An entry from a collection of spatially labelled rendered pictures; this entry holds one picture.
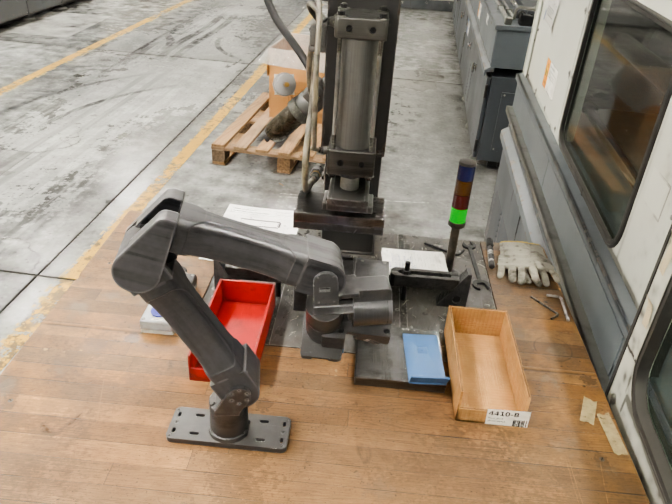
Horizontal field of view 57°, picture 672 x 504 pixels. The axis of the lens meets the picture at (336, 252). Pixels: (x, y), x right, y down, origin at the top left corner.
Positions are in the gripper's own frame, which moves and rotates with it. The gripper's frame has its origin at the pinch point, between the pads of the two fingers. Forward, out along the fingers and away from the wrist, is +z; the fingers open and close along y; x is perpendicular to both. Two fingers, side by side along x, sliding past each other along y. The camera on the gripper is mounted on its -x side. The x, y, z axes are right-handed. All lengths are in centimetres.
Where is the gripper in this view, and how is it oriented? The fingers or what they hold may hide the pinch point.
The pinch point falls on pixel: (322, 345)
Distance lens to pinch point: 109.3
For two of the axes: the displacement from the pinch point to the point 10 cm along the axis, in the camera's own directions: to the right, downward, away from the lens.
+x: -9.9, -1.1, 0.2
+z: -0.3, 4.5, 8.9
